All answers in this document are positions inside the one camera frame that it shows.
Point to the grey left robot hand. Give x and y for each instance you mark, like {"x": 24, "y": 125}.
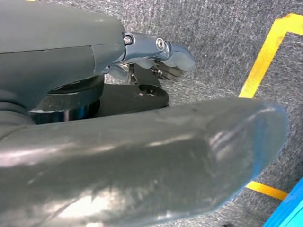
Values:
{"x": 94, "y": 163}

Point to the blue metal shelf rack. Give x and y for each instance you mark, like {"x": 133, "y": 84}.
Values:
{"x": 289, "y": 210}

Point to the yellow floor tape square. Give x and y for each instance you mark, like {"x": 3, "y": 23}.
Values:
{"x": 265, "y": 56}

